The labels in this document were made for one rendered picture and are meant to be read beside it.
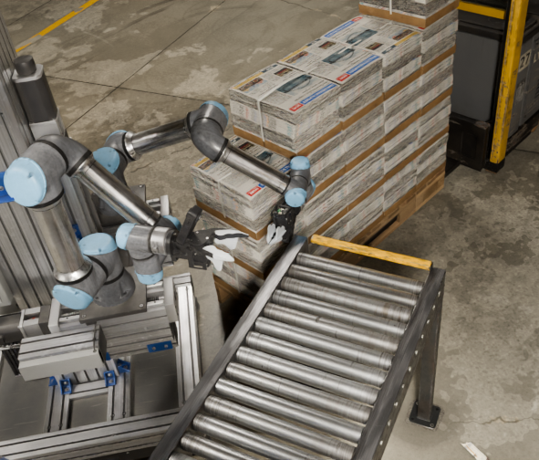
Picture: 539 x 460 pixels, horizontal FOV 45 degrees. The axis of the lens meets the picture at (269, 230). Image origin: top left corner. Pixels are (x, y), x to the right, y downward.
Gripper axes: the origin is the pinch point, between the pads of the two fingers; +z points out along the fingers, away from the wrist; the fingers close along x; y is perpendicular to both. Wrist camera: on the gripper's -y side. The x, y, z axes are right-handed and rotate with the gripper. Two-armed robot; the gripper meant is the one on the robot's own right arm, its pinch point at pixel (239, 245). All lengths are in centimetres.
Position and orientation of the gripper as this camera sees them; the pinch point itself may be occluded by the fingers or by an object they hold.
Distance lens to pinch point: 172.4
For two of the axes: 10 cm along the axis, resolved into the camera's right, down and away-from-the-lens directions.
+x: -3.0, 5.3, -7.9
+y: 0.6, 8.4, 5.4
